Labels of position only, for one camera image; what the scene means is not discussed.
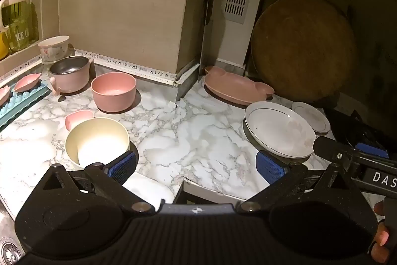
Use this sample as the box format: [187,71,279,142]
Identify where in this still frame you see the pink leaf-shaped dish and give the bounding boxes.
[0,85,11,106]
[14,73,42,92]

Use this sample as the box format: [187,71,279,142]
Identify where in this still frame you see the steel sink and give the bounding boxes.
[0,190,25,265]

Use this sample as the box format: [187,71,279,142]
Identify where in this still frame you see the pink heart-shaped dish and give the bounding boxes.
[65,110,95,131]

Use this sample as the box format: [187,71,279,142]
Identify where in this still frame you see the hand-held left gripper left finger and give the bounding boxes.
[42,151,156,216]

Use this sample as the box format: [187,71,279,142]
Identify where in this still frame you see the black gas stove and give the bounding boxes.
[323,108,397,160]

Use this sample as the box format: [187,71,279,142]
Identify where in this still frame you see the small white plate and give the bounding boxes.
[291,101,332,133]

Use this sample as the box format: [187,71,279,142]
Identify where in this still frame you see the green glass jar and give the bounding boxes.
[0,0,39,53]

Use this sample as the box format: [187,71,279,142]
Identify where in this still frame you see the cream bowl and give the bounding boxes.
[65,117,131,168]

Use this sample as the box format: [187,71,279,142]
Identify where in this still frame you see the cleaver knife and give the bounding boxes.
[197,0,216,82]

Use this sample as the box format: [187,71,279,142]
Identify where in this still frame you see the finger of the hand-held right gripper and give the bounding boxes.
[355,142,391,159]
[313,136,362,164]

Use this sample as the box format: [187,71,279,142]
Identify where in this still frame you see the pink pot with steel interior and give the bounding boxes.
[49,55,94,96]

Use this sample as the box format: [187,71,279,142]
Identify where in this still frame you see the large white plate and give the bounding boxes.
[244,101,317,159]

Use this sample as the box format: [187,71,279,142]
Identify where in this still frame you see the white floral bowl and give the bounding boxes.
[38,35,70,62]

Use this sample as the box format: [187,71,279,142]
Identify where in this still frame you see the round wooden cutting board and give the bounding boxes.
[251,0,357,102]

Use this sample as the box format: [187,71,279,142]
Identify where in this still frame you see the person's right hand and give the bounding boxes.
[370,201,391,263]

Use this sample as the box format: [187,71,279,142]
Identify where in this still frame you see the blue ice cube tray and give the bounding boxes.
[0,79,52,129]

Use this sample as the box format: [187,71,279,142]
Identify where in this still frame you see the pink bowl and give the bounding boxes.
[91,72,137,113]

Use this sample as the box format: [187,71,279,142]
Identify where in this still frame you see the music note border tape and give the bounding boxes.
[0,48,199,87]

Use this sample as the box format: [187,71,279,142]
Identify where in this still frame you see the pink bear-shaped plate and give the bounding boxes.
[204,66,275,106]

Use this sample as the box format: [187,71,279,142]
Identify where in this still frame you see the yellow mug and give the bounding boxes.
[0,31,10,61]

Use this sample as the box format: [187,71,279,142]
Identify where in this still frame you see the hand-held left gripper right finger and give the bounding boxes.
[237,151,360,216]

